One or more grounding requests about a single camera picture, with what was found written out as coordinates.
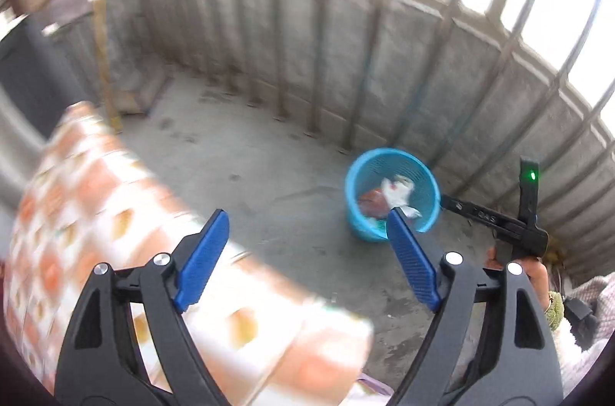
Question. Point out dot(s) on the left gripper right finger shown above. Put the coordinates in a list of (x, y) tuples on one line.
[(488, 343)]

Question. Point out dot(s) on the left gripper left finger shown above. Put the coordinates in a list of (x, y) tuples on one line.
[(127, 342)]

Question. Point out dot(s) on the white plastic bag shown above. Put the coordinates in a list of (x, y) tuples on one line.
[(398, 192)]

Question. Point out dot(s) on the green plastic bag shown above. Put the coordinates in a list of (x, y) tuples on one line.
[(378, 224)]

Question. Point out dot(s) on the red plastic bag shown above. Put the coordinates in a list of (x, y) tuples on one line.
[(373, 204)]

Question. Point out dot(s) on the blue plastic trash basket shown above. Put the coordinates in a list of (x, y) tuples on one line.
[(382, 179)]

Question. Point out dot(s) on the person right hand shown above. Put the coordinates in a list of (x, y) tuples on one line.
[(535, 270)]

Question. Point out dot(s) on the green fluffy garment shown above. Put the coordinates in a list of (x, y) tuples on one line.
[(554, 313)]

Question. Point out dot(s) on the metal balcony railing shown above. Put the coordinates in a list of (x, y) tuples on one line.
[(453, 87)]

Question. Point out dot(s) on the yellow broom handle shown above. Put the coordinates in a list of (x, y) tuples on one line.
[(103, 65)]

